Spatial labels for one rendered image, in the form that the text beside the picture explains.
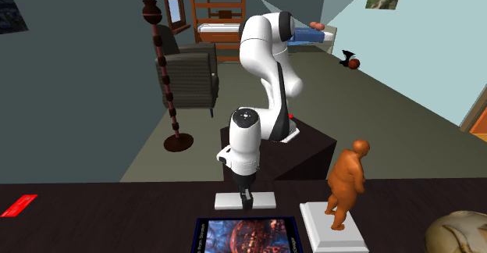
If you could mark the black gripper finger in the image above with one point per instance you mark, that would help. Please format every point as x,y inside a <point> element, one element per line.
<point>242,196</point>
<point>249,200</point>

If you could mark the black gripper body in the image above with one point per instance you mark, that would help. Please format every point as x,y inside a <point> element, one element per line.
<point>243,182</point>

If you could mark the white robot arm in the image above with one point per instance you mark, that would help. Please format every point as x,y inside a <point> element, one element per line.
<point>251,50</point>

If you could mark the white flat rectangular slab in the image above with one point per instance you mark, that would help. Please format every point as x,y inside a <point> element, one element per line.
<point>262,200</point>

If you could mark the book with blue picture cover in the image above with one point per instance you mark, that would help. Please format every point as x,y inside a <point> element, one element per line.
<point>243,235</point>

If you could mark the dark robot stand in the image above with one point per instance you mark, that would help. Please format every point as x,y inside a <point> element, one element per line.
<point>304,149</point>

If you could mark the orange figure on white base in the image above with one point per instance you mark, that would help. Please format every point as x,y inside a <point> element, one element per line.
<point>344,183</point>

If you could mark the dark grey armchair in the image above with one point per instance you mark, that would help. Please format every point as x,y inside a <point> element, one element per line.
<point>186,77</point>

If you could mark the dark wooden table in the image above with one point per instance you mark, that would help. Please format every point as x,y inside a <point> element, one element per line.
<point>114,221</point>

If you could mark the dark red floor lamp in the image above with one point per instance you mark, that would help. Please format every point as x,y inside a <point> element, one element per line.
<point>161,62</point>

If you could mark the white and blue bed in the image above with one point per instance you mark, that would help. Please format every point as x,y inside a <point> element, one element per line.
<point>308,36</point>

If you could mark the black figure with red ball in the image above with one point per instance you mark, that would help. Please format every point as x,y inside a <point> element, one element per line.
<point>349,61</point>

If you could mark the wooden framed window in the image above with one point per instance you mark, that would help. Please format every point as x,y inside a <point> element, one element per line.
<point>174,6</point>

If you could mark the beige rounded vase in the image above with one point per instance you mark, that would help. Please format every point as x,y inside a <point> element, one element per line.
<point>460,233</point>

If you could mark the red flat card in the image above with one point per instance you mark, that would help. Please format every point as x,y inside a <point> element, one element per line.
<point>18,205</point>

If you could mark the orange wooden door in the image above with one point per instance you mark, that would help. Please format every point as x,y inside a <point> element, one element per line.
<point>477,124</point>

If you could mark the dark wall picture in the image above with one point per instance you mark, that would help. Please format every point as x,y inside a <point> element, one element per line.
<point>9,4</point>

